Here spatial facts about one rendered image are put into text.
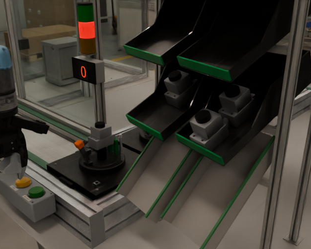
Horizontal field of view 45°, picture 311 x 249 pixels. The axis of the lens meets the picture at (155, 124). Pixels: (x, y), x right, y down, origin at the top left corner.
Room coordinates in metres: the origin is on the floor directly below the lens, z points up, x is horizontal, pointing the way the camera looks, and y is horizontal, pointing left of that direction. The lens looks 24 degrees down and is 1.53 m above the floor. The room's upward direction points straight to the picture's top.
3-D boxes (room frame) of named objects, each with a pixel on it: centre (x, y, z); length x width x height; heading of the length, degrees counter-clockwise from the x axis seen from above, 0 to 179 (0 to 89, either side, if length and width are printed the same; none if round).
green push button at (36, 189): (0.84, 0.32, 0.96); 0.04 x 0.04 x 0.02
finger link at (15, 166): (0.86, 0.38, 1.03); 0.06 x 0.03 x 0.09; 137
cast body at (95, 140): (1.00, 0.15, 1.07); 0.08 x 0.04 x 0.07; 137
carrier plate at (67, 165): (0.99, 0.16, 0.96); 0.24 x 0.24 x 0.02; 47
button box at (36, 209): (0.89, 0.37, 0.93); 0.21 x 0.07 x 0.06; 47
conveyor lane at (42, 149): (1.21, 0.36, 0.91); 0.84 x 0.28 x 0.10; 47
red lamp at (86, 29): (1.21, 0.22, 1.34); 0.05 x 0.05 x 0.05
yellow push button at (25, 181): (0.89, 0.37, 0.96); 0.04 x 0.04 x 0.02
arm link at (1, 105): (0.88, 0.38, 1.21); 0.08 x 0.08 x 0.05
